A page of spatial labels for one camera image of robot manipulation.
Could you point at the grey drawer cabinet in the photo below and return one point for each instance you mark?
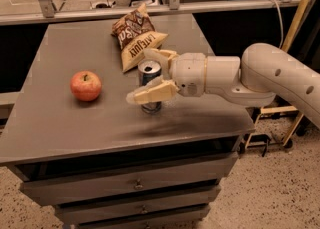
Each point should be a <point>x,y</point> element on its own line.
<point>51,134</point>

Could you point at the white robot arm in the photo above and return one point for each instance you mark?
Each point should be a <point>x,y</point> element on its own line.
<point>253,80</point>

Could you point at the yellow Late July chip bag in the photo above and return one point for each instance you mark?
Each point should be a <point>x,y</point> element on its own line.
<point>132,47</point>

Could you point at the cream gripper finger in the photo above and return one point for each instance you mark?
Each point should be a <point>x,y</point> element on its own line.
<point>164,57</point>
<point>157,90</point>

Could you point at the grey drawer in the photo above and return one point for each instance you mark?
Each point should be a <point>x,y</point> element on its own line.
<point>127,180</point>
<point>152,220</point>
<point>142,205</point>

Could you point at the bottom grey drawer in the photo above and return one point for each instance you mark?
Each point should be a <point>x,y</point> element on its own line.
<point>152,220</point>

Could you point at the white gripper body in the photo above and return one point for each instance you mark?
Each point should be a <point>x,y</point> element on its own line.
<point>188,73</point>

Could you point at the middle grey drawer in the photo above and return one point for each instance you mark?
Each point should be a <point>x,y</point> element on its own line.
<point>142,205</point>

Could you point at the Red Bull can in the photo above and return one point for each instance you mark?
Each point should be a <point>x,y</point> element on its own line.
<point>149,70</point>

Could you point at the top grey drawer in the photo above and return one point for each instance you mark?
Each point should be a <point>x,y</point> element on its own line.
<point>127,180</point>

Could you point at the red apple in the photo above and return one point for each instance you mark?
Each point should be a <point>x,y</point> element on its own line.
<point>85,85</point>

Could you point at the brown chip bag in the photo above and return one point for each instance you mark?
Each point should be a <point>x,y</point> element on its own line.
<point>132,25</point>

